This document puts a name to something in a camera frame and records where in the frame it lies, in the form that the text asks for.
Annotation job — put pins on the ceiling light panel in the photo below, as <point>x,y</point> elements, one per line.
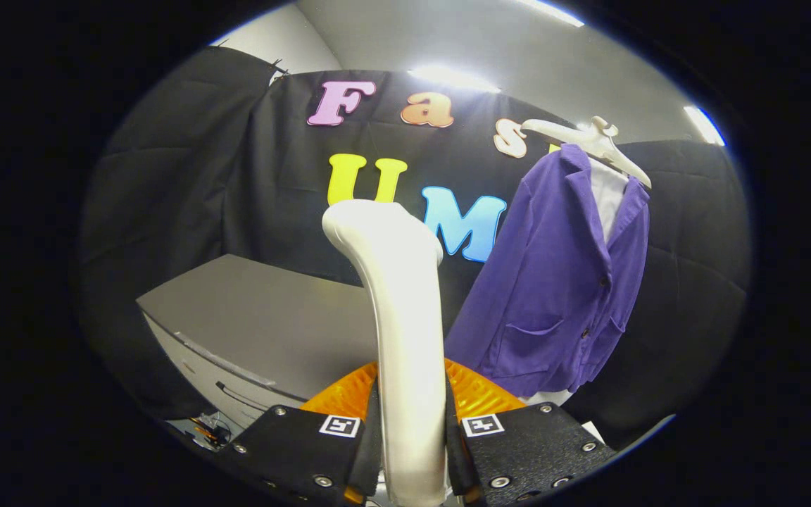
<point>705,125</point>
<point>451,77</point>
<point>553,10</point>

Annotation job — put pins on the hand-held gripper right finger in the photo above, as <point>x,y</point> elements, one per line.
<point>532,447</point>

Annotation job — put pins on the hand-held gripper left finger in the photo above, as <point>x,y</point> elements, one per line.
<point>293,447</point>

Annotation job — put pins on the black backdrop cloth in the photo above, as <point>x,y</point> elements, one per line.
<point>166,176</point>

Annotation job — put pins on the grey cabinet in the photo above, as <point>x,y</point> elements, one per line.
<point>265,317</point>

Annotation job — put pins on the white mannequin torso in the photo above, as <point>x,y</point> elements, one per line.
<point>608,197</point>

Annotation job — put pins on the white clothes hanger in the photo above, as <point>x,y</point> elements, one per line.
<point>592,141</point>

